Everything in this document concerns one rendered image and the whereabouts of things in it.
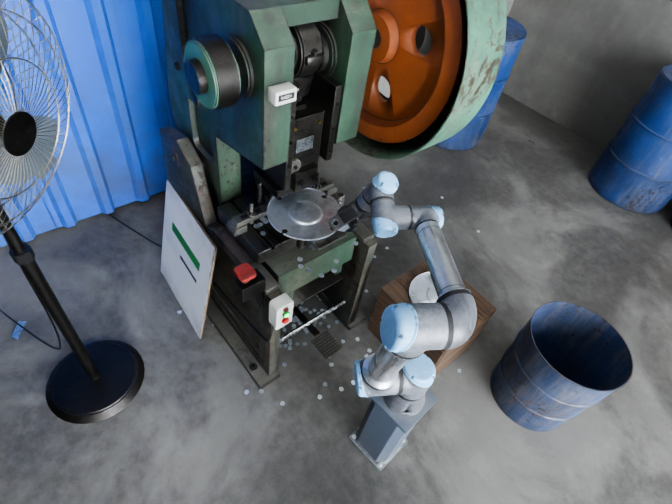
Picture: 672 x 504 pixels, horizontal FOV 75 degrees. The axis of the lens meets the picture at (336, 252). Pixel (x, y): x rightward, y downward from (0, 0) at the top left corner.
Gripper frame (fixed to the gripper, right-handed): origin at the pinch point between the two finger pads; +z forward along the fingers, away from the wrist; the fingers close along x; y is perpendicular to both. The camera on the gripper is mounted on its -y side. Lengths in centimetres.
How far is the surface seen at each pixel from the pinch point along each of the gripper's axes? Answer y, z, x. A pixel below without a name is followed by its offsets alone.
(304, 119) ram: -4.6, -25.5, 32.0
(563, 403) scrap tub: 47, 2, -107
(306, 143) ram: -3.0, -17.0, 27.8
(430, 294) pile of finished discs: 41, 27, -43
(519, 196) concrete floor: 198, 73, -32
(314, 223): -4.6, 4.3, 6.4
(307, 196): 2.9, 10.1, 18.4
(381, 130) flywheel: 29.3, -17.0, 22.1
